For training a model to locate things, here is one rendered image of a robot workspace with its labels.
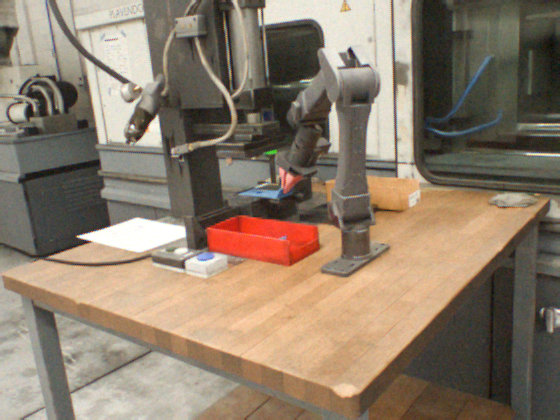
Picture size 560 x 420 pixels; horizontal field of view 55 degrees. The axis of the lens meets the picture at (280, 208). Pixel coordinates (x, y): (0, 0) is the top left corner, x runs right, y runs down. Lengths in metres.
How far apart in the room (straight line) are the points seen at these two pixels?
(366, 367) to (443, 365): 1.34
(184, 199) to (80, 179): 2.98
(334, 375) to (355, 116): 0.53
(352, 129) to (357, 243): 0.24
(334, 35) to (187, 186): 0.82
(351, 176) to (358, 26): 0.97
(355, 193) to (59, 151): 3.59
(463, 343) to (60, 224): 3.34
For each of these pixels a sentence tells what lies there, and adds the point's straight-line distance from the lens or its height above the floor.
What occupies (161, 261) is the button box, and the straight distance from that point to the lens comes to 1.28.
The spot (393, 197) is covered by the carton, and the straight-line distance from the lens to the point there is 1.57.
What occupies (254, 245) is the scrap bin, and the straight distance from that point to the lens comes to 1.24.
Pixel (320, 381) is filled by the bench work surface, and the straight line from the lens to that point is 0.79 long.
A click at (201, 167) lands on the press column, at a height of 1.05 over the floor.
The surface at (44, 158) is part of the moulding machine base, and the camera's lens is 4.49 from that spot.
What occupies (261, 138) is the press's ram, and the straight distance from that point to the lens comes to 1.49.
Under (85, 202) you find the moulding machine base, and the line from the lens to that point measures 4.65.
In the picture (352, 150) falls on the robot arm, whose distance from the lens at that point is 1.12.
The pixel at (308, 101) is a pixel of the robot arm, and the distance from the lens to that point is 1.29.
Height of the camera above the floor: 1.33
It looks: 15 degrees down
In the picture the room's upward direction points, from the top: 5 degrees counter-clockwise
